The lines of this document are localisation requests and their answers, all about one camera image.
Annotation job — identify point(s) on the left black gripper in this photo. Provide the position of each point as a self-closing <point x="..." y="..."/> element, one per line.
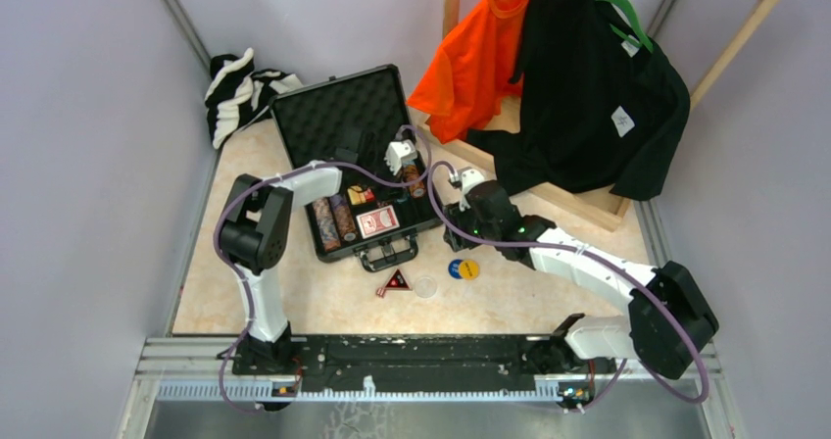
<point x="393" y="165"/>

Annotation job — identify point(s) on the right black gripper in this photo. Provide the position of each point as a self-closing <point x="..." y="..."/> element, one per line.
<point x="460" y="216"/>

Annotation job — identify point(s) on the black poker set case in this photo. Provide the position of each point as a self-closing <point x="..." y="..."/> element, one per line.
<point x="310" y="120"/>

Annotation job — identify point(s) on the orange boxed card deck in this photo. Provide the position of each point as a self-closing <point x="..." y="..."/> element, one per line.
<point x="358" y="195"/>

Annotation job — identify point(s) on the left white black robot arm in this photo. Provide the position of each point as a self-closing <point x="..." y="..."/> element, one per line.
<point x="251" y="233"/>

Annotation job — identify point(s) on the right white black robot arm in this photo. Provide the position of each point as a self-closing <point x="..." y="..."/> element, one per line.
<point x="664" y="321"/>

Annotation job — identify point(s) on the red yellow chip stack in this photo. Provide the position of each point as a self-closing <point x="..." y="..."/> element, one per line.
<point x="411" y="175"/>

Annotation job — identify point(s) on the yellow big blind button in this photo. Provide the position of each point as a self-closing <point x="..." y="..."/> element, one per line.
<point x="468" y="269"/>

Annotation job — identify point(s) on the blue small blind button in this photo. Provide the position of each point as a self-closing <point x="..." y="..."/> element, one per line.
<point x="454" y="269"/>

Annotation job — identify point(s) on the red playing card deck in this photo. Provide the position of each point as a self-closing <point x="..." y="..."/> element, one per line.
<point x="377" y="221"/>

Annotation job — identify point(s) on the purple black chip stack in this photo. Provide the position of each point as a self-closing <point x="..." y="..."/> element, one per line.
<point x="343" y="218"/>

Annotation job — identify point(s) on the orange t-shirt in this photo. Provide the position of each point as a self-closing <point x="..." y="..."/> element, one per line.
<point x="464" y="85"/>

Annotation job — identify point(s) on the clear dealer button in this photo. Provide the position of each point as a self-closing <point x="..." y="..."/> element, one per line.
<point x="425" y="287"/>

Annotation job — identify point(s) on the blue orange chip stack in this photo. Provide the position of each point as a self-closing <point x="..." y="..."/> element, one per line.
<point x="327" y="229"/>

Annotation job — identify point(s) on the black red triangle token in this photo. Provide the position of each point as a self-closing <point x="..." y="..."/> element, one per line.
<point x="397" y="281"/>

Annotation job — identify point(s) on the black t-shirt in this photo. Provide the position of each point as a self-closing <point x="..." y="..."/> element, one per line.
<point x="598" y="107"/>

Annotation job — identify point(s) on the black white striped cloth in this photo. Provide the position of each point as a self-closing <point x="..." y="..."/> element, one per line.
<point x="239" y="93"/>

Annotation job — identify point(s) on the green clothes hanger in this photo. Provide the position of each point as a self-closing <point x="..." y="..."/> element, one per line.
<point x="628" y="11"/>

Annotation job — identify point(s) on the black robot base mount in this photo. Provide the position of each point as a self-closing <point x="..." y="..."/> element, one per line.
<point x="418" y="363"/>

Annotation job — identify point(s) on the aluminium frame rail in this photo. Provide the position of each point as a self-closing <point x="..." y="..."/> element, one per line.
<point x="181" y="386"/>

